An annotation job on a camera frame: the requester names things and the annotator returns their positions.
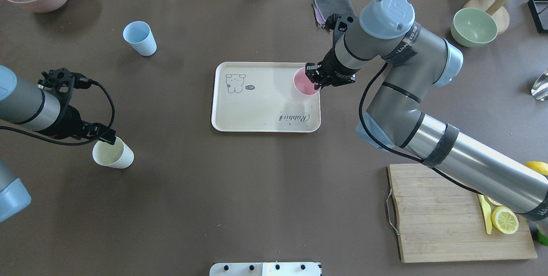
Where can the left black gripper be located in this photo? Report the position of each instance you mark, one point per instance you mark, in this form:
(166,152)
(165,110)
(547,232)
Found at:
(68,123)

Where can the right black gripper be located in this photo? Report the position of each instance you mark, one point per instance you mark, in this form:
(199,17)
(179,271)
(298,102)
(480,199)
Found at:
(335,68)

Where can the pink cup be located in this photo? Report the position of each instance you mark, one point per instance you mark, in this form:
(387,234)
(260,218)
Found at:
(302,88)

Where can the cream white cup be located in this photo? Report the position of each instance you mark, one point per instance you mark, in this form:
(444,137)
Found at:
(118,155)

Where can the blue cup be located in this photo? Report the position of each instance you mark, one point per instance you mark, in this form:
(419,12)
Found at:
(139,36)

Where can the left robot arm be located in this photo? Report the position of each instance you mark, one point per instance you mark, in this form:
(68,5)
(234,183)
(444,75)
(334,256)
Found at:
(43,110)

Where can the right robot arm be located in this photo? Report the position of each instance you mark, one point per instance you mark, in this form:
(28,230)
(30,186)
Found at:
(397,118)

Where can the cream rabbit tray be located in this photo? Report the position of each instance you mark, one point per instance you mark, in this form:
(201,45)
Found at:
(261,97)

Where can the grey folded cloth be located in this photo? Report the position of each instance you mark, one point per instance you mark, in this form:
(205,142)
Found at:
(324,8)

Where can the green bowl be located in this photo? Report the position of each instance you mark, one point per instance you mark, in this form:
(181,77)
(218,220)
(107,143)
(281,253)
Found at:
(473,27)

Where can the white pillar base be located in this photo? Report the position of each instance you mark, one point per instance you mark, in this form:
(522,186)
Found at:
(297,268)

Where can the wooden cutting board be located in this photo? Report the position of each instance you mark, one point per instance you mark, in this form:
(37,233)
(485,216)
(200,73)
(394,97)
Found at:
(437,221)

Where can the yellow plastic knife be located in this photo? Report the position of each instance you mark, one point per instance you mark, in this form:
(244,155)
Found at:
(486,213)

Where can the lemon slice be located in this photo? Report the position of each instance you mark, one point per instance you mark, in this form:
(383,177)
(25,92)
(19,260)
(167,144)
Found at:
(504,220)
(492,201)

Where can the metal scoop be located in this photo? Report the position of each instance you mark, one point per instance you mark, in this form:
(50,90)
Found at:
(539,90)

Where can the green lime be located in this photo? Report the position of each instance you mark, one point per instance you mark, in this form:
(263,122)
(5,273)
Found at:
(542,238)

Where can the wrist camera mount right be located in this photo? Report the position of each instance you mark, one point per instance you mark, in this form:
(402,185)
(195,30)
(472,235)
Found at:
(338,24)

